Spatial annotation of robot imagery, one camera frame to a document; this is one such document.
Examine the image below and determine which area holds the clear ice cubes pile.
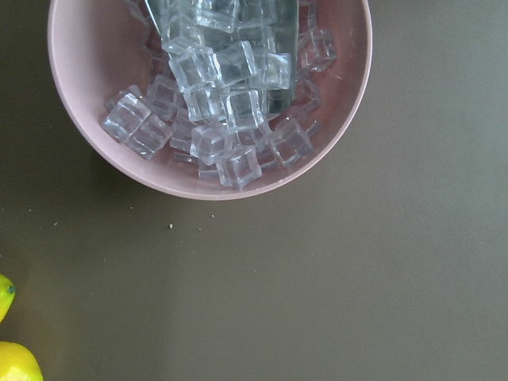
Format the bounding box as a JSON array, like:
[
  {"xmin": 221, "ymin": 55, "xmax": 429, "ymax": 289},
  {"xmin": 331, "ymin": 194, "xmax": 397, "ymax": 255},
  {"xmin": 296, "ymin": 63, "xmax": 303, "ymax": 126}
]
[{"xmin": 101, "ymin": 1, "xmax": 337, "ymax": 189}]

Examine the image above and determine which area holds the metal ice scoop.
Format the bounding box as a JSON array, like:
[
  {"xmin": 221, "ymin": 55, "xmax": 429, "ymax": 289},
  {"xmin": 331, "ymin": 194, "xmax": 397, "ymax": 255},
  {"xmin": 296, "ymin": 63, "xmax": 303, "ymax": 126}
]
[{"xmin": 145, "ymin": 1, "xmax": 298, "ymax": 120}]

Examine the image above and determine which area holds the pink bowl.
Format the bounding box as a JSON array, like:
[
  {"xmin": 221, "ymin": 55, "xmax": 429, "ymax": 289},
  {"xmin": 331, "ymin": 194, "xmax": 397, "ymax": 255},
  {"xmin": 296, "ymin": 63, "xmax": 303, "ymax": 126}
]
[{"xmin": 48, "ymin": 1, "xmax": 372, "ymax": 201}]

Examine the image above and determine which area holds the yellow lemon near strawberry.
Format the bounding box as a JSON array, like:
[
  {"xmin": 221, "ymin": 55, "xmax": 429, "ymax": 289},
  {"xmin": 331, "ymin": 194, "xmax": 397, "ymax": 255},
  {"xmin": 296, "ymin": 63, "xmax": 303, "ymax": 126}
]
[{"xmin": 0, "ymin": 274, "xmax": 16, "ymax": 321}]

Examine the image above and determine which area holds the yellow lemon at edge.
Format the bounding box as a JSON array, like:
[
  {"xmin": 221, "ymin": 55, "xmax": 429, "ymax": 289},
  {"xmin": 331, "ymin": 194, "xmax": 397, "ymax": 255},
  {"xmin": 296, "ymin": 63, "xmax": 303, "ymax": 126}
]
[{"xmin": 1, "ymin": 341, "xmax": 44, "ymax": 381}]

